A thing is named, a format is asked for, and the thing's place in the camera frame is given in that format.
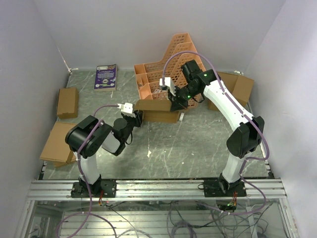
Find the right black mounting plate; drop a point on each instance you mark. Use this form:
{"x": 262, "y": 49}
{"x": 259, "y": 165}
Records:
{"x": 214, "y": 188}

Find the cardboard box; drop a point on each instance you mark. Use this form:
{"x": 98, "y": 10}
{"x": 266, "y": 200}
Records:
{"x": 67, "y": 105}
{"x": 239, "y": 86}
{"x": 56, "y": 150}
{"x": 157, "y": 111}

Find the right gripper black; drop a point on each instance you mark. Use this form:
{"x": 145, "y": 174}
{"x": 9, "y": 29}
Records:
{"x": 176, "y": 103}

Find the purple book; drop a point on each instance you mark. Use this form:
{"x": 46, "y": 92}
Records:
{"x": 105, "y": 79}

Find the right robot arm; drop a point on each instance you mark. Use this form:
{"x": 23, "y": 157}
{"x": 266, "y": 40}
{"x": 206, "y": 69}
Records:
{"x": 246, "y": 129}

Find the black mounting plate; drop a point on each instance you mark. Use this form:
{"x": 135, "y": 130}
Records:
{"x": 214, "y": 188}
{"x": 101, "y": 188}

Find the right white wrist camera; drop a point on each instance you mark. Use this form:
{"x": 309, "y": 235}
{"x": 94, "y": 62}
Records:
{"x": 167, "y": 84}

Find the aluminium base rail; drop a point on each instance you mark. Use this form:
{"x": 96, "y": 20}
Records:
{"x": 146, "y": 190}

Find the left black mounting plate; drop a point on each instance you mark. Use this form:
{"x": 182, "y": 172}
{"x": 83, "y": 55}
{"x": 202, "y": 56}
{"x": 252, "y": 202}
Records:
{"x": 101, "y": 188}

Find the peach plastic file organizer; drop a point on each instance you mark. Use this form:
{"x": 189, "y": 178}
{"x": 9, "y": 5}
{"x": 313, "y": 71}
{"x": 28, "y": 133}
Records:
{"x": 148, "y": 74}

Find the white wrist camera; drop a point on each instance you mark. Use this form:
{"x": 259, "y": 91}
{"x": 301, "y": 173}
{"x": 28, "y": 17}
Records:
{"x": 167, "y": 84}
{"x": 126, "y": 109}

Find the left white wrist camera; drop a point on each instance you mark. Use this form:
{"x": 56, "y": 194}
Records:
{"x": 126, "y": 109}

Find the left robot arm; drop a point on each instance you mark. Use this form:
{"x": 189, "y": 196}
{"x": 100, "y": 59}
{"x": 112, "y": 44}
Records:
{"x": 88, "y": 136}

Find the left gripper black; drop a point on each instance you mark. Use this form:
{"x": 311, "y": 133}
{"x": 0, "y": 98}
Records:
{"x": 138, "y": 119}

